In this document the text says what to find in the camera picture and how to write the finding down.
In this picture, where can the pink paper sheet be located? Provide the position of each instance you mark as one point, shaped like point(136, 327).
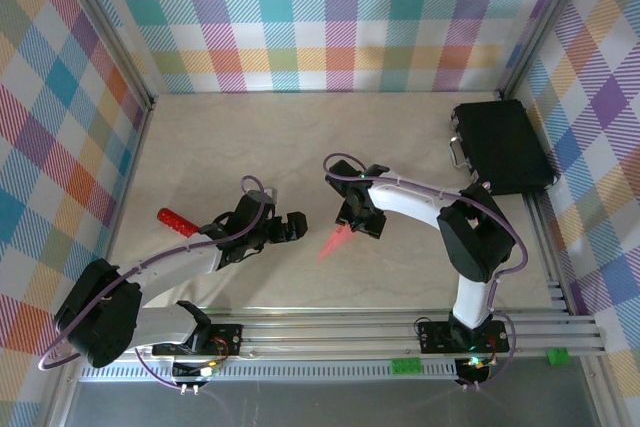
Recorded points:
point(332, 244)

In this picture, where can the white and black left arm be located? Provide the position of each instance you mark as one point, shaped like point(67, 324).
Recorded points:
point(170, 267)

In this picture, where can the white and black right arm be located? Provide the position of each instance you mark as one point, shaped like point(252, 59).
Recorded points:
point(410, 199)

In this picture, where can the grey metal sheet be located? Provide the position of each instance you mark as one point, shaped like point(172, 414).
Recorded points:
point(325, 407)

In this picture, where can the black controller board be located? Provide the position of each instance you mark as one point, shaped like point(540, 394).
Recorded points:
point(192, 371)
point(472, 372)

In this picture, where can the black carrying case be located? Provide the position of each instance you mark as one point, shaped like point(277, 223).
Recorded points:
point(505, 147)

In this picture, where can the flat green toy brick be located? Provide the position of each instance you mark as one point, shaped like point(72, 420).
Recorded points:
point(406, 366)

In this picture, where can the small green toy brick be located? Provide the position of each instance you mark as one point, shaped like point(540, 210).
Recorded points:
point(557, 357)

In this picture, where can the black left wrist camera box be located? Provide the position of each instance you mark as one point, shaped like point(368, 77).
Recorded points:
point(255, 207)

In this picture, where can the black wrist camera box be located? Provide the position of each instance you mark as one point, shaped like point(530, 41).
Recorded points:
point(255, 207)
point(344, 178)

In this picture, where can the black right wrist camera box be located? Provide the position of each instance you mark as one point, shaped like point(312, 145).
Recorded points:
point(344, 178)

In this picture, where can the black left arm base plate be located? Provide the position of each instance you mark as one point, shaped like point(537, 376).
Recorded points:
point(230, 339)

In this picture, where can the aluminium mounting rail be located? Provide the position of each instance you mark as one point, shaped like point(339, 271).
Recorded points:
point(325, 337)

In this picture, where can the aluminium side rail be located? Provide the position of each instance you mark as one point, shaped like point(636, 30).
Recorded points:
point(542, 242)
point(131, 177)

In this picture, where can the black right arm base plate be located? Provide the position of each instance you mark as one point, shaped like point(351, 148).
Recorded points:
point(432, 337)

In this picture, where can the aluminium corner post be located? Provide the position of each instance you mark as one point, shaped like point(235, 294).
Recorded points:
point(545, 22)
point(110, 37)

